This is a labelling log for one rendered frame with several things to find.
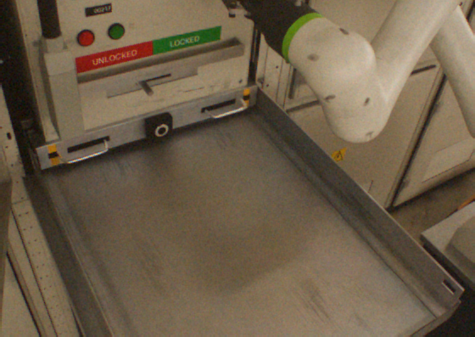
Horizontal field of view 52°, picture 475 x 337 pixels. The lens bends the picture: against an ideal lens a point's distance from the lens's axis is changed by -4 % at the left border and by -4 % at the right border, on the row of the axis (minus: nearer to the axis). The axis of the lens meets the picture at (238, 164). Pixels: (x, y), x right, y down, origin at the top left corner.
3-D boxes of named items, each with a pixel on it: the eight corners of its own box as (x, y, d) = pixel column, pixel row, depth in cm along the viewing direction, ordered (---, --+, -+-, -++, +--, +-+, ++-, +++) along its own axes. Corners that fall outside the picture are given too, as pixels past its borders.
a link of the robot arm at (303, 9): (333, 3, 78) (287, 13, 74) (320, 66, 86) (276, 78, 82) (310, -12, 82) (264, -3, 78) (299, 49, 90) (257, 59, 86)
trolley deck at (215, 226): (449, 318, 94) (461, 301, 90) (155, 506, 68) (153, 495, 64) (262, 120, 135) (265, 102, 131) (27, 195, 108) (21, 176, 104)
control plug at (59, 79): (86, 136, 92) (74, 53, 80) (61, 143, 90) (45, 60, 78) (74, 112, 97) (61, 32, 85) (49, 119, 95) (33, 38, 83)
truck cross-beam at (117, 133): (255, 104, 127) (258, 84, 123) (41, 170, 104) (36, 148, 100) (245, 93, 130) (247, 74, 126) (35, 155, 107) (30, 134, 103)
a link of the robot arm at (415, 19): (406, -47, 89) (465, -37, 83) (414, -1, 99) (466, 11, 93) (304, 106, 83) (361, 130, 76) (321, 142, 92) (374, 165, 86)
